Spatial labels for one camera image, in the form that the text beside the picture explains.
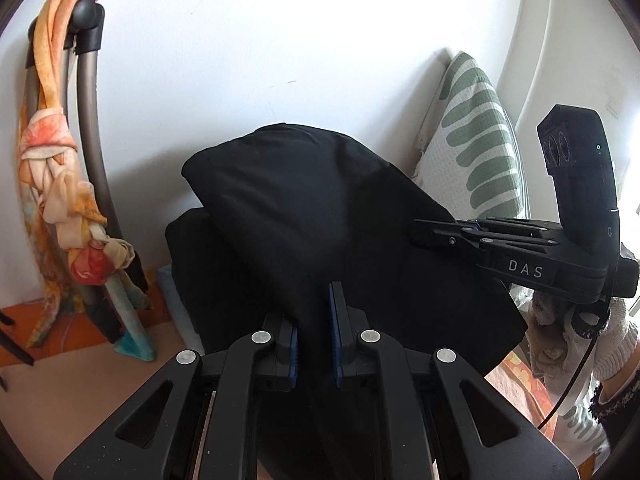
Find pale pole with teal foot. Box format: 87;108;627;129
102;269;158;363

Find grey metal tube frame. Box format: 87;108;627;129
25;0;151;346

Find light blue folded garment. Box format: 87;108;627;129
157;266;202;343

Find white green-patterned pillow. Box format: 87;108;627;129
410;50;532;222

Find person's right hand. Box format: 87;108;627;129
527;291;640;418

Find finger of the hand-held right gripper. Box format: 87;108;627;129
412;218;561;262
462;216;562;242

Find orange floral scarf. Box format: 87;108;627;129
17;0;153;351

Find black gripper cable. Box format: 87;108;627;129
537;210;621;431

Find person's right forearm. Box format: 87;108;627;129
587;357;640;441

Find black folded garment yellow trim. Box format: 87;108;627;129
165;206;306;361

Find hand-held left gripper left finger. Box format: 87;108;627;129
52;312;301;480

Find pink blanket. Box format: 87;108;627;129
0;322;223;480

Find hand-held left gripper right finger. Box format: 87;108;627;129
327;281;581;480

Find black pants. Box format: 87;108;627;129
181;122;530;480

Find orange floral blanket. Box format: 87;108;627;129
0;300;558;443

